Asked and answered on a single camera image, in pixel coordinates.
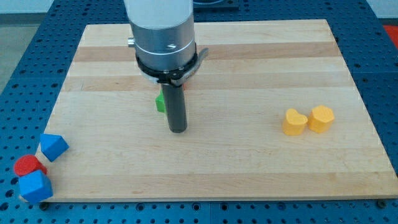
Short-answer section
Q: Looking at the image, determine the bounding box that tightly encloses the yellow heart block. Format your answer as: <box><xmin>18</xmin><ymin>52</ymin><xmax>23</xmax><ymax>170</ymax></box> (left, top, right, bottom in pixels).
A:
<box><xmin>282</xmin><ymin>108</ymin><xmax>308</xmax><ymax>136</ymax></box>

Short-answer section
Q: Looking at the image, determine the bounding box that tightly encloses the red cylinder block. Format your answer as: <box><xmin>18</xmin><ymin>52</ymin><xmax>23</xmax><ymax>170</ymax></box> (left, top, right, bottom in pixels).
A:
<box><xmin>13</xmin><ymin>154</ymin><xmax>47</xmax><ymax>177</ymax></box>

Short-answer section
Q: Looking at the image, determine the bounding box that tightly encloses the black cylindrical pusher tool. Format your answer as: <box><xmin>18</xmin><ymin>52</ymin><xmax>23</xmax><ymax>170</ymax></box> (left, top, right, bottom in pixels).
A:
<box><xmin>161</xmin><ymin>85</ymin><xmax>187</xmax><ymax>133</ymax></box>

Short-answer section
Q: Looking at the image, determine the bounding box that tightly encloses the wooden board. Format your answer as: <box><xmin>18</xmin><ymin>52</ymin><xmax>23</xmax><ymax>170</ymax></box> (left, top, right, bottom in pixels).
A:
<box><xmin>36</xmin><ymin>19</ymin><xmax>397</xmax><ymax>202</ymax></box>

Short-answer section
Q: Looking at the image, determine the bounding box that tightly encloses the blue cube block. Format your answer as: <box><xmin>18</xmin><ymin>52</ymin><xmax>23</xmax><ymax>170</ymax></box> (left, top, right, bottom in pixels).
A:
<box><xmin>19</xmin><ymin>170</ymin><xmax>53</xmax><ymax>203</ymax></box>

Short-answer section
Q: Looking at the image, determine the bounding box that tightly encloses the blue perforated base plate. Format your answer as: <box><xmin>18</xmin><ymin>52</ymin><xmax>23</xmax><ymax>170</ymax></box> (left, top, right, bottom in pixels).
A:
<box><xmin>1</xmin><ymin>0</ymin><xmax>397</xmax><ymax>223</ymax></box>

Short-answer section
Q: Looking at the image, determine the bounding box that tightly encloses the black clamp ring with lever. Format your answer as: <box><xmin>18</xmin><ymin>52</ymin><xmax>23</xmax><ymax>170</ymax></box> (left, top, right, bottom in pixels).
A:
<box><xmin>135</xmin><ymin>47</ymin><xmax>210</xmax><ymax>87</ymax></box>

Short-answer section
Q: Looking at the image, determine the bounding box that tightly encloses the yellow hexagon block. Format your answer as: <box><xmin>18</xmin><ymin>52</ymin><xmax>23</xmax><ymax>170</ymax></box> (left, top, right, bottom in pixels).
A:
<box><xmin>308</xmin><ymin>105</ymin><xmax>335</xmax><ymax>133</ymax></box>

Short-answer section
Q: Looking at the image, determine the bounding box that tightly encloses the green block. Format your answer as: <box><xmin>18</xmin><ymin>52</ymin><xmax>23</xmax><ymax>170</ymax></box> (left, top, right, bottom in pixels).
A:
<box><xmin>155</xmin><ymin>90</ymin><xmax>166</xmax><ymax>113</ymax></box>

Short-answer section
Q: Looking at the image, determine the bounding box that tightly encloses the blue triangle block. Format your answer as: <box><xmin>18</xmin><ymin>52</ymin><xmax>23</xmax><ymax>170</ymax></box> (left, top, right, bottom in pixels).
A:
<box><xmin>40</xmin><ymin>133</ymin><xmax>69</xmax><ymax>162</ymax></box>

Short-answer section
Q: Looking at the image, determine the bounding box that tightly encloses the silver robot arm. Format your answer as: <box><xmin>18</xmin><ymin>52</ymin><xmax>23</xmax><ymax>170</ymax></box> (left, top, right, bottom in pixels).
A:
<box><xmin>124</xmin><ymin>0</ymin><xmax>199</xmax><ymax>133</ymax></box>

